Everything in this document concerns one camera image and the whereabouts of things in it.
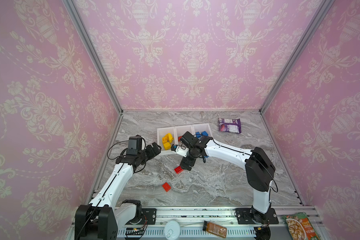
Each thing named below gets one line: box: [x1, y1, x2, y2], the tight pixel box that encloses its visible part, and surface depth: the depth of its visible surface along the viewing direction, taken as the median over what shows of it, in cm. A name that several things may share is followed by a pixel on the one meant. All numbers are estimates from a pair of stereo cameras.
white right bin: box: [192, 123, 213, 138], surface depth 108 cm
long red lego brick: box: [174, 165, 184, 174], surface depth 90 cm
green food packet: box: [282, 212, 322, 240], surface depth 71 cm
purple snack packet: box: [218, 118, 242, 134], surface depth 111 cm
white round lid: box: [163, 220, 181, 240], surface depth 67 cm
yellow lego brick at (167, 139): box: [161, 133, 174, 147], surface depth 102 cm
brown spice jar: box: [202, 220, 227, 239], surface depth 69 cm
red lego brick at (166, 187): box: [162, 182, 172, 193], surface depth 85 cm
